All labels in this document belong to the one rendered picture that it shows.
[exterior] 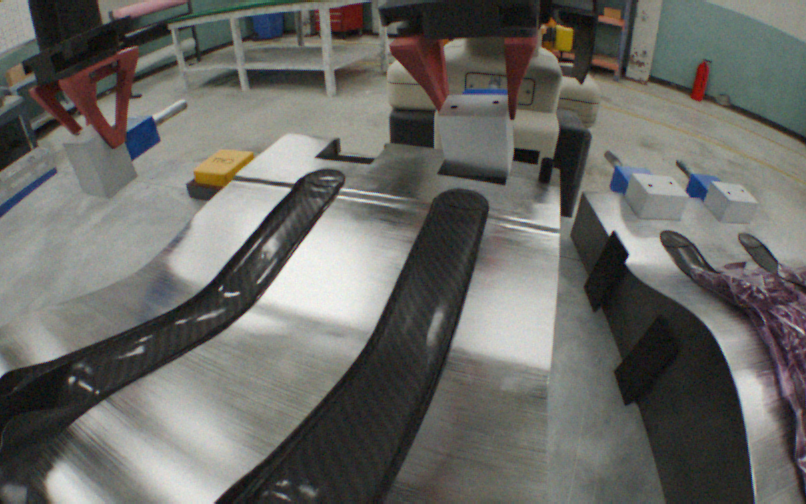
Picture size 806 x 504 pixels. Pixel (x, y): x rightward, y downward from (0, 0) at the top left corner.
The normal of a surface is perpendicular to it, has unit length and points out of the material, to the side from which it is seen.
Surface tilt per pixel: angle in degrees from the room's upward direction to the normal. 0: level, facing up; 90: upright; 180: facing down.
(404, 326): 9
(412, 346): 2
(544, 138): 98
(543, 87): 98
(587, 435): 0
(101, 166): 90
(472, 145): 100
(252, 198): 2
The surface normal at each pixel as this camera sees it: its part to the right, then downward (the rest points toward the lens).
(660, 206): -0.02, 0.65
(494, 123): -0.31, 0.74
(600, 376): -0.02, -0.76
